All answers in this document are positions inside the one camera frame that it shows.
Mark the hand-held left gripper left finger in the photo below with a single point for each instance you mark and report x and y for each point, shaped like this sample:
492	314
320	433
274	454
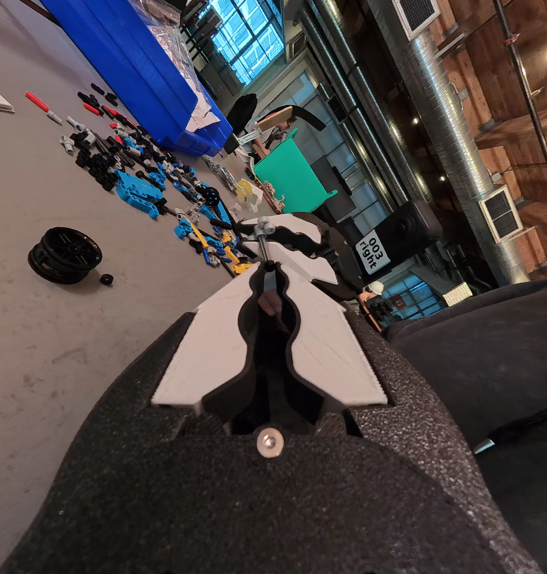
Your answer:
206	354

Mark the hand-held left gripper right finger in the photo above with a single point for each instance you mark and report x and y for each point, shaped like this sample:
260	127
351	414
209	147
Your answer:
336	354

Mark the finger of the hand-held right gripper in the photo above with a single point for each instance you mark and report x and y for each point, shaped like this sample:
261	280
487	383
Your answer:
295	223
304	267

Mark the grey axle rod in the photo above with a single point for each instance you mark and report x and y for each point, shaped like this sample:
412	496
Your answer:
264	246

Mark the pile of toy brick parts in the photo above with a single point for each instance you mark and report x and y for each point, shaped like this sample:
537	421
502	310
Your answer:
134	188

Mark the black spoked wheel rim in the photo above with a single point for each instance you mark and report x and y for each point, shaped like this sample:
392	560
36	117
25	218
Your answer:
64	255

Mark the grey desk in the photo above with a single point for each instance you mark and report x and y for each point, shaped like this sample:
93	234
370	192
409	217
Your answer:
53	358

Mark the person's right hand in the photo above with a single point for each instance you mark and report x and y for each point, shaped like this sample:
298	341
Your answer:
271	302

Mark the green sheet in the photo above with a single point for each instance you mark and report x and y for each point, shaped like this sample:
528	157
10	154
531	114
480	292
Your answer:
291	175

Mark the clear bag with parts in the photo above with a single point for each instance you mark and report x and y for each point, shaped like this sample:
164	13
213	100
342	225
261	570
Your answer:
251	197

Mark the yellow round object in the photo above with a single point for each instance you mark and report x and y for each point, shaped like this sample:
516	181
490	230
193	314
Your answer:
245	190

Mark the tilted wooden board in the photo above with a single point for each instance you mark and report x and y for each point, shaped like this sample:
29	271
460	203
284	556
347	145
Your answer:
273	120

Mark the black jacket on chair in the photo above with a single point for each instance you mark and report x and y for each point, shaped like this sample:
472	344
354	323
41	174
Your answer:
242	121

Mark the clear plastic bag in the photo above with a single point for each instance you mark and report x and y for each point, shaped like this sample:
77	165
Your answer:
174	49

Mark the blue storage bin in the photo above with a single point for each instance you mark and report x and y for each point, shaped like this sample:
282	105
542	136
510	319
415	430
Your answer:
134	67

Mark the person's leg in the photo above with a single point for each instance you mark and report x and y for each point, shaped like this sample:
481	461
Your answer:
524	515

